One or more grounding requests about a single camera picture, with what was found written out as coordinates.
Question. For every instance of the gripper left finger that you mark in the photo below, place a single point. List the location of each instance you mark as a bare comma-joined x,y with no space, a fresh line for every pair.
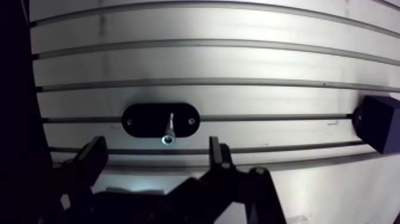
89,158

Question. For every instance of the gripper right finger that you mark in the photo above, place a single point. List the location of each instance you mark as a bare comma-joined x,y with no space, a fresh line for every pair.
237,184

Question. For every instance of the steel bolt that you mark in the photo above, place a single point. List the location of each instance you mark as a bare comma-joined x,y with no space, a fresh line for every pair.
169,133

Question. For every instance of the black oval holder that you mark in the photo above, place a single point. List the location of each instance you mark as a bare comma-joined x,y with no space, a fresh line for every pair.
150,120

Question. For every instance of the dark blue-grey block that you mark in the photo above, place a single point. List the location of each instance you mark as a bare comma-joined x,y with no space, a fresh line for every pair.
379,123

